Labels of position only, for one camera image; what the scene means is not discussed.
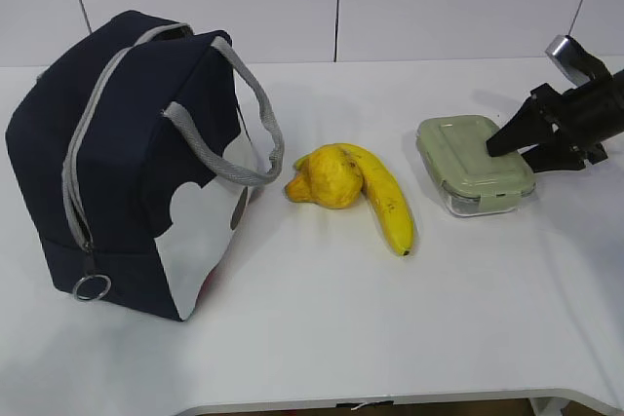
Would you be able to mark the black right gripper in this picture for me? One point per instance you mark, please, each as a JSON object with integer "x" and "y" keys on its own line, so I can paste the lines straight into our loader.
{"x": 571, "y": 126}

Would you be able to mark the green lid glass container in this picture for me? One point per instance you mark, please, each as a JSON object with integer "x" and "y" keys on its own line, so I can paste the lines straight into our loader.
{"x": 470, "y": 181}

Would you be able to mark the yellow banana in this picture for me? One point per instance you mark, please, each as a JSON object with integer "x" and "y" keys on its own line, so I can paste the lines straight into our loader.
{"x": 386, "y": 198}

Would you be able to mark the yellow lemon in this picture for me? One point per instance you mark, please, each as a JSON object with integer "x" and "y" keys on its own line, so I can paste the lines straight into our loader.
{"x": 327, "y": 177}

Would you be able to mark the navy blue lunch bag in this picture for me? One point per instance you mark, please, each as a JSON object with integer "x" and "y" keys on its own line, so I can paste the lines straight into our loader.
{"x": 136, "y": 153}

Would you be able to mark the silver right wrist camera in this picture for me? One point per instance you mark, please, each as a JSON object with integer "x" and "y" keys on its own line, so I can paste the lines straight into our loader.
{"x": 578, "y": 66}

